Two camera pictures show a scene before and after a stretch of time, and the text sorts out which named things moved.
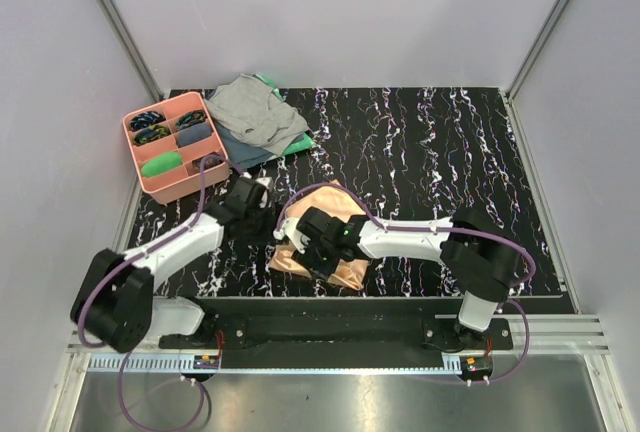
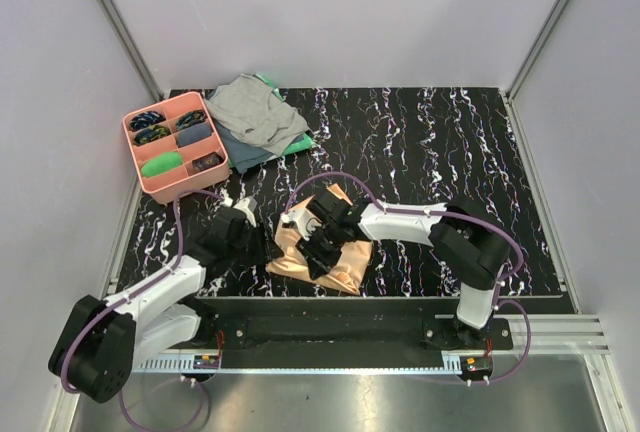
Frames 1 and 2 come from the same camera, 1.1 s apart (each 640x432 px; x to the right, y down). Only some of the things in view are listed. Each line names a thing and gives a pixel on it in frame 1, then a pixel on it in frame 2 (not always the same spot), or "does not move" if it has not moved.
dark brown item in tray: x=207 y=162 does not move
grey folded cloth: x=246 y=108 does not move
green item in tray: x=160 y=163 does not move
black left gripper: x=267 y=235 to x=266 y=248
